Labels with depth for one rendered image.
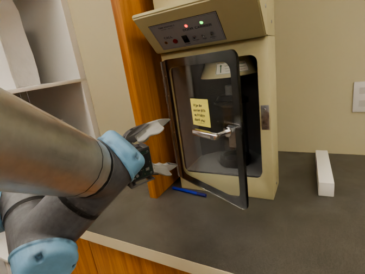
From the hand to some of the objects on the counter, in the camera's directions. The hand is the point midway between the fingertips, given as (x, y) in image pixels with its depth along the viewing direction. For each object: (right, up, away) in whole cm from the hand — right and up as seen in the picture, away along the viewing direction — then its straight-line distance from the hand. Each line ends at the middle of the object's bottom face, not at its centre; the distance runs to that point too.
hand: (169, 142), depth 59 cm
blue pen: (+5, -18, +28) cm, 34 cm away
